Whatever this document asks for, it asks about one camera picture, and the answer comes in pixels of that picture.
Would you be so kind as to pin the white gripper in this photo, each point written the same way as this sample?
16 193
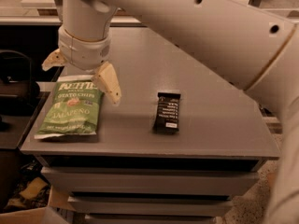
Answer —
83 52

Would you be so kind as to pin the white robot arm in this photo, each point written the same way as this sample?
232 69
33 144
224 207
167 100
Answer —
256 51

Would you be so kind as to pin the green jalapeno chip bag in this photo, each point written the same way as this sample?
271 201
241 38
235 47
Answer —
74 109

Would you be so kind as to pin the black chair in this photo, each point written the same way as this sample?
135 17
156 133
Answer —
18 88

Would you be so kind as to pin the black snack bar wrapper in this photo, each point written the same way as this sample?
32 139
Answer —
167 113

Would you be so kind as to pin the grey drawer cabinet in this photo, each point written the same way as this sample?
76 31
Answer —
128 174

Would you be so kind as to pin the yellow cloth on floor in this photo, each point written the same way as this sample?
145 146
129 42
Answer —
29 195

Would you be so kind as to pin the cardboard box left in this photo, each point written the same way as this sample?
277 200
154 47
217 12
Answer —
58 211

